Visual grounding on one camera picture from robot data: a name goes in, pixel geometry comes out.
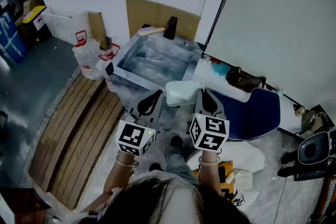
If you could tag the white plastic bag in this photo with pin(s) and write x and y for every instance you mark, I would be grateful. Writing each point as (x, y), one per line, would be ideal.
(241, 154)

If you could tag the brown cardboard box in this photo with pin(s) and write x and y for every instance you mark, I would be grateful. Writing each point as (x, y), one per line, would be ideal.
(31, 2)

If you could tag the blue bin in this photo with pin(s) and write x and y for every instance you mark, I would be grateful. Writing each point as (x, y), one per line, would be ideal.
(10, 39)

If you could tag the black bin yellow lid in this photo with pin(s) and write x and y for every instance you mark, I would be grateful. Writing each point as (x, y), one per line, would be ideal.
(36, 25)

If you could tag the long narrow cardboard box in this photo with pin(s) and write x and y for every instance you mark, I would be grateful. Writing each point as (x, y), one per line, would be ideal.
(97, 27)

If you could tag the large cardboard sheet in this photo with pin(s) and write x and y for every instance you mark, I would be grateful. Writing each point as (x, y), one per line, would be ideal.
(147, 14)

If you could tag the wooden plank pallet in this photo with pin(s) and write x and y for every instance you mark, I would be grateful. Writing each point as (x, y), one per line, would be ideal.
(71, 133)

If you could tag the light wooden strip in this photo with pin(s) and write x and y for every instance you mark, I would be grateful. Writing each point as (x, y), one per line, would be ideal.
(152, 31)

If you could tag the white open box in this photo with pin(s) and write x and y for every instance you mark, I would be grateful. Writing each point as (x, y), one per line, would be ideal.
(65, 26)

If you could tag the teal clear bottle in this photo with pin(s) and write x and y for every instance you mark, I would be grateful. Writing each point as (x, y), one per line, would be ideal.
(281, 92)

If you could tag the person's left forearm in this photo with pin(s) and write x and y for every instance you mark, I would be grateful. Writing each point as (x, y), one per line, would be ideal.
(118, 178)

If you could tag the white square plate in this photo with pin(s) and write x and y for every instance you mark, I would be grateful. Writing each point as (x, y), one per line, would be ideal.
(182, 93)

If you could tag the dark brown stool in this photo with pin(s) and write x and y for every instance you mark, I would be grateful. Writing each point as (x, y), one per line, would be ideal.
(21, 204)

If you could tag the white crumpled tissue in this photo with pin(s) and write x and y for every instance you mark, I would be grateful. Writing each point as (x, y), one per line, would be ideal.
(242, 178)

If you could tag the person's grey trouser leg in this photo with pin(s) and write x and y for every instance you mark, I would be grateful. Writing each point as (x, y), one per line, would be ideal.
(178, 165)

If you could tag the gold bangle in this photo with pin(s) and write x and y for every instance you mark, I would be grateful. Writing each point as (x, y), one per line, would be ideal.
(125, 164)

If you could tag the pale bangle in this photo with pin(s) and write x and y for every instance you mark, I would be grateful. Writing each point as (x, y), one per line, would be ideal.
(208, 161)

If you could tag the person's right forearm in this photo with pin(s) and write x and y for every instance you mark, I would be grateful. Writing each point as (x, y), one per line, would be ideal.
(210, 175)

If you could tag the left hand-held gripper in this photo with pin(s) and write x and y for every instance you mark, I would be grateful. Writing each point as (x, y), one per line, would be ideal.
(135, 136)

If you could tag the black faucet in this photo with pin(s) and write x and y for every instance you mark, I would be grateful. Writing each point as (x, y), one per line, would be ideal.
(171, 29)

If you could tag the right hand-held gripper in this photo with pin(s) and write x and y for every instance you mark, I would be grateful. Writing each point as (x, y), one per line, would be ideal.
(208, 133)

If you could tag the small cream bottle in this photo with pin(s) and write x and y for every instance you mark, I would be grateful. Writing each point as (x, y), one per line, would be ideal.
(229, 177)

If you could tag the black floor stand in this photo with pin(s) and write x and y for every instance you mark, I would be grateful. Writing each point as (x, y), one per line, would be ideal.
(3, 126)

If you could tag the person's black shoe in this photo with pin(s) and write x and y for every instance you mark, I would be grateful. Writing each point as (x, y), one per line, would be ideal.
(176, 141)
(155, 167)

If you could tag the stainless steel sink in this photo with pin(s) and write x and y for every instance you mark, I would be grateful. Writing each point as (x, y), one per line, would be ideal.
(157, 60)

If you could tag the blue chair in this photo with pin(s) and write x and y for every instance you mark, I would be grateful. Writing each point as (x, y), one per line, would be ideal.
(252, 118)

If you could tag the teal plastic bag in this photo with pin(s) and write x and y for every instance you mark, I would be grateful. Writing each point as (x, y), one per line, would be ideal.
(220, 68)

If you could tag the orange bag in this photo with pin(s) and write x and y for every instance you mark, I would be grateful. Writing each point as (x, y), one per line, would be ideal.
(225, 166)

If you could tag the brown bag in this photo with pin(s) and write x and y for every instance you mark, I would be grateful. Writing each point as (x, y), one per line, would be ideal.
(244, 80)

